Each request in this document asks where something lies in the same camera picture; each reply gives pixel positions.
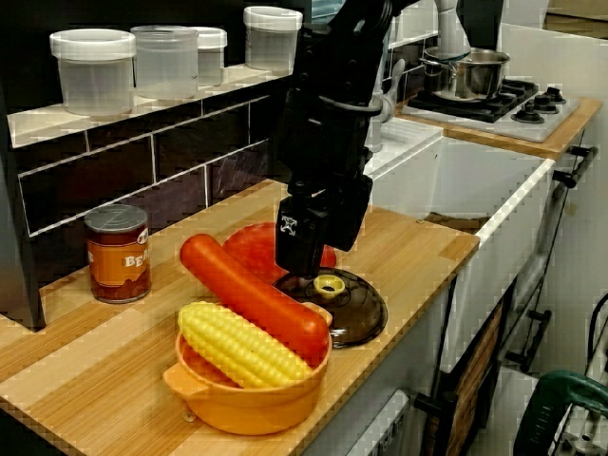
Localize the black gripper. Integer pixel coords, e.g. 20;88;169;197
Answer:
275;89;381;279

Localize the brown lid yellow knob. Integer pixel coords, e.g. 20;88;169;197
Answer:
271;265;390;351

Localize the red toy sausage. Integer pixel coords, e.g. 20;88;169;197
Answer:
179;233;332;367

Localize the red toy plate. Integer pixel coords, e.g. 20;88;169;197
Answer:
222;221;338;286

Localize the white toy kitchen cabinet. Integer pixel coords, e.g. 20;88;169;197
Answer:
298;279;457;456

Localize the yellow toy corn cob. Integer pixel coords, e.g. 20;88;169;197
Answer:
178;301;314;390

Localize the white toy sink unit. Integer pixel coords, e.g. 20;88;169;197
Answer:
360;116;557;381

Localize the orange toy pot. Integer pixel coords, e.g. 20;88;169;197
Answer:
161;303;334;437

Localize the white lidded plastic jar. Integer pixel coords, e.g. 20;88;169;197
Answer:
194;27;228;89
48;28;138;118
242;6;304;77

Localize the toy stove top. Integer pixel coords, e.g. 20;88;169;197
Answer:
401;78;583;143

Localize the grey dispenser panel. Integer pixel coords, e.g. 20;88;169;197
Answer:
365;389;410;456

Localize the brown toy bean can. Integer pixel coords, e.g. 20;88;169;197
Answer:
84;203;153;305

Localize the wood grain cabinet door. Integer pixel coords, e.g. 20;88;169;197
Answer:
446;301;505;456

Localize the cream shelf ledge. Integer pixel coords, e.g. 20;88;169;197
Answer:
7;61;305;148

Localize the steel cooking pot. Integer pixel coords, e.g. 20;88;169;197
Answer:
419;46;513;104

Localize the clear lidded plastic jar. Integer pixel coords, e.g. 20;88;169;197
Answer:
130;25;200;100

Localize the dark tile backsplash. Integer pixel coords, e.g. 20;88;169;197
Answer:
11;40;428;286

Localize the grey toy faucet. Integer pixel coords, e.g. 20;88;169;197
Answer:
368;0;471;154

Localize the black cabinet handle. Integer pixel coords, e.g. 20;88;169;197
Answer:
413;389;460;428

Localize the black drawer handle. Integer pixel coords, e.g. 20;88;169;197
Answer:
504;308;554;373

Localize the black oven handle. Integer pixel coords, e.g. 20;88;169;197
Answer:
552;144;599;190

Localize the black cable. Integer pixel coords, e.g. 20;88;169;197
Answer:
586;292;608;367

